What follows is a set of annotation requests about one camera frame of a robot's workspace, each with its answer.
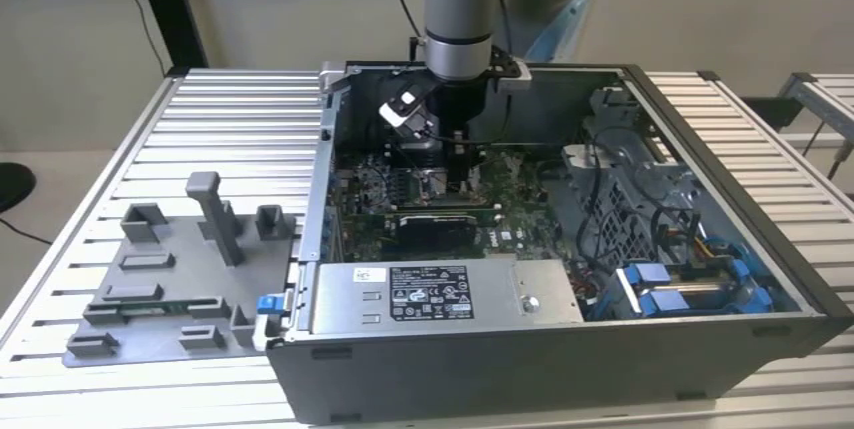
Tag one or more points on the silver power supply unit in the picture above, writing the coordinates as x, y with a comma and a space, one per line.
340, 299

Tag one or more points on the green RAM stick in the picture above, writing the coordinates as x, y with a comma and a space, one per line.
170, 307

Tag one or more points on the black open PC case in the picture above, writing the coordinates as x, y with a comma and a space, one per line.
467, 379

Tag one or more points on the grey perforated drive cage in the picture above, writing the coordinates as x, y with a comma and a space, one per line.
621, 229

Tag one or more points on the blue disk carrier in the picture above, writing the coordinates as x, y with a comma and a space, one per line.
647, 274
667, 301

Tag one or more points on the black frame post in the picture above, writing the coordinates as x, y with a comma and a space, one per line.
167, 9

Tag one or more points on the blue release latch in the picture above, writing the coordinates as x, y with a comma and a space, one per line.
266, 305

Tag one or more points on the green motherboard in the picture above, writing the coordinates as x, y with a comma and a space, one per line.
527, 219

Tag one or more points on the black graphics card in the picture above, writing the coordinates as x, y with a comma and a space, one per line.
434, 234

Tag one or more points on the black round base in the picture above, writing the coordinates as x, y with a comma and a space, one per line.
14, 186

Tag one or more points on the blue plastic drive latch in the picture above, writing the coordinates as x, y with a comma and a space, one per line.
754, 289

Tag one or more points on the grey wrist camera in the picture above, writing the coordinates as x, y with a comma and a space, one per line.
514, 81

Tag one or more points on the grey parts rack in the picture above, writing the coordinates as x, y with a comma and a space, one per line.
187, 259

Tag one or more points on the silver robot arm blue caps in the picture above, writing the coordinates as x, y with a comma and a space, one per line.
457, 14

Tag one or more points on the CPU socket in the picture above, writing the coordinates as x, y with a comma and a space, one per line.
422, 200

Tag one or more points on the aluminium frame side table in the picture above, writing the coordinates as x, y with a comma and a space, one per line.
810, 94

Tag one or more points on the black and white wrist camera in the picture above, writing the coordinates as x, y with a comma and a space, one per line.
403, 104

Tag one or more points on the black rectangular block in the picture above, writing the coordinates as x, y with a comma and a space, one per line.
774, 111

